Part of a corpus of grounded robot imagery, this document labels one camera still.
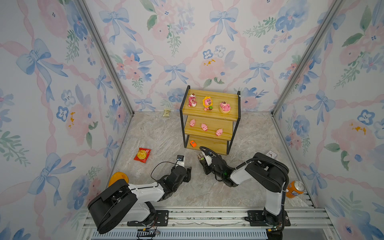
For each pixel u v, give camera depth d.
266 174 0.50
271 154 0.95
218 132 0.84
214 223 0.73
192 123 0.88
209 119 0.73
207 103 0.72
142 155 0.94
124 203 0.44
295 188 0.73
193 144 0.99
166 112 1.20
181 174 0.65
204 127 0.86
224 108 0.72
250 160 0.57
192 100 0.73
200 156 0.92
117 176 0.78
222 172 0.73
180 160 0.76
